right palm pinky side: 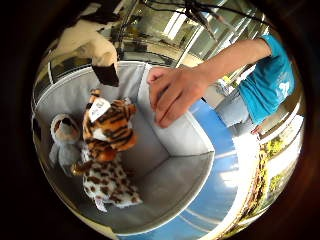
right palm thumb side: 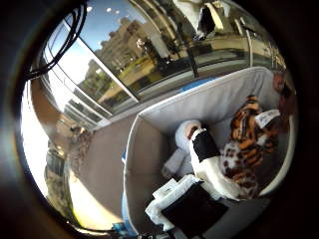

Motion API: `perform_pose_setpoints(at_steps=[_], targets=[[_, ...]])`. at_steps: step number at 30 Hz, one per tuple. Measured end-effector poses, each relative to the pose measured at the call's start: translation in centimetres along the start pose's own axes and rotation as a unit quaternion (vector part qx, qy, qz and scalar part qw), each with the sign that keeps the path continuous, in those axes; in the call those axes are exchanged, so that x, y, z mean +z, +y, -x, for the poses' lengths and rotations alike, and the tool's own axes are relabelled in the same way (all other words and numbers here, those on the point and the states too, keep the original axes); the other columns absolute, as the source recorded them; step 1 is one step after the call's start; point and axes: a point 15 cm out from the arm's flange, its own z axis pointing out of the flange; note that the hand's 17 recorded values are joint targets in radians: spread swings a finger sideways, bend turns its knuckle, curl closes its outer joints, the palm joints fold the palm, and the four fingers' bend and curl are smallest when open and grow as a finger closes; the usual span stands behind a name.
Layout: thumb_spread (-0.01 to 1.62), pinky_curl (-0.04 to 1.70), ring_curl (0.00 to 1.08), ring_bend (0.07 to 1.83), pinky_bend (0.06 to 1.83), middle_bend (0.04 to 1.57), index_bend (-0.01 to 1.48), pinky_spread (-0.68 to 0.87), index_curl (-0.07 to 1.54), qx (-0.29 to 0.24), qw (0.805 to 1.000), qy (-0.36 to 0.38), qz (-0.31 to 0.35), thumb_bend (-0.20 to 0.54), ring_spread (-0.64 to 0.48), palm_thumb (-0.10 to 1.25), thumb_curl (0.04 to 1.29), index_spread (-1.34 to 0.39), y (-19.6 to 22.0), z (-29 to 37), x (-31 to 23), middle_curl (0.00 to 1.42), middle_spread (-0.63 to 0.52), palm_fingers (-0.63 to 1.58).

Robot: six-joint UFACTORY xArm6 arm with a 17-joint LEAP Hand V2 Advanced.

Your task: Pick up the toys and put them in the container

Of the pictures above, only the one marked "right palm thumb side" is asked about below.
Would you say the white fabric storage bin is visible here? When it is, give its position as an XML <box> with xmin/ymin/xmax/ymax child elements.
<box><xmin>121</xmin><ymin>66</ymin><xmax>297</xmax><ymax>234</ymax></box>

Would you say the orange black striped tiger plush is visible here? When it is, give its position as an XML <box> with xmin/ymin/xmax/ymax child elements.
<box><xmin>230</xmin><ymin>95</ymin><xmax>283</xmax><ymax>167</ymax></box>

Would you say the black cable bundle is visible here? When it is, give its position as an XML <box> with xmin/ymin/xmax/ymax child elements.
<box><xmin>23</xmin><ymin>0</ymin><xmax>89</xmax><ymax>82</ymax></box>

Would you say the white grey plush bear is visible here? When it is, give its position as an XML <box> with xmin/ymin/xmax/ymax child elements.
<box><xmin>161</xmin><ymin>119</ymin><xmax>203</xmax><ymax>179</ymax></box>

